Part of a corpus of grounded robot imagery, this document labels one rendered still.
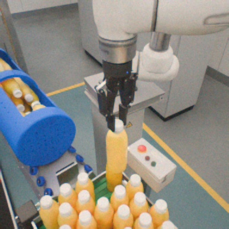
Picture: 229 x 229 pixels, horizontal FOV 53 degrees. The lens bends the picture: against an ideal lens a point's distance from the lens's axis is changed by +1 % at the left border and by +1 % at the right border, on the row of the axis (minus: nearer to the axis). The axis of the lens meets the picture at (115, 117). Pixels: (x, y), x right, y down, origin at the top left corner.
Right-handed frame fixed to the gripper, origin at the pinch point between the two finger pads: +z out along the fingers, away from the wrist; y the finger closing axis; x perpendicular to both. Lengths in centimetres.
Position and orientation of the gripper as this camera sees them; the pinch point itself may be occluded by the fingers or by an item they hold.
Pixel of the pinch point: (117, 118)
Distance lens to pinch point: 69.5
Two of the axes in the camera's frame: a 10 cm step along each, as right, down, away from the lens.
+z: 0.0, 7.4, 6.7
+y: -7.8, 4.2, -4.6
